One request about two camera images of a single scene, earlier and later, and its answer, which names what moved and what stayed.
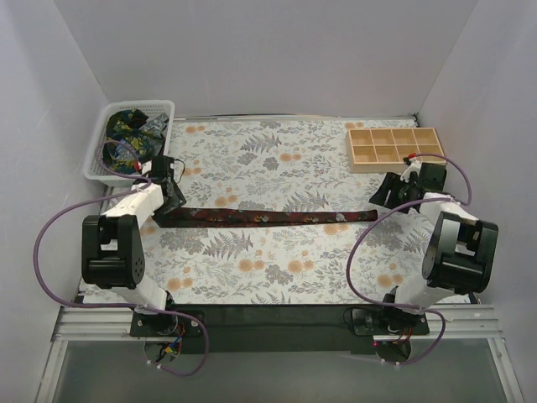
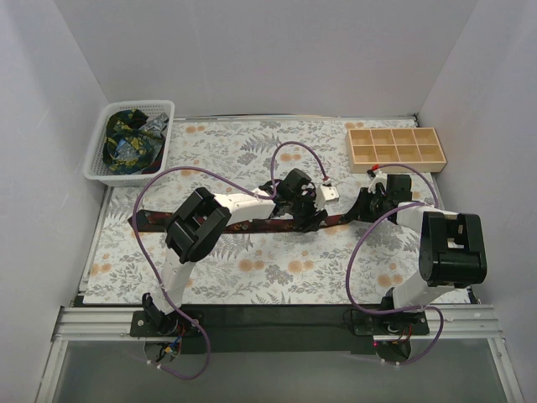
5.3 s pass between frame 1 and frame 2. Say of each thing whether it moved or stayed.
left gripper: moved
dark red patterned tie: moved
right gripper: moved
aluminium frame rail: stayed
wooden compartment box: stayed
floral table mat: stayed
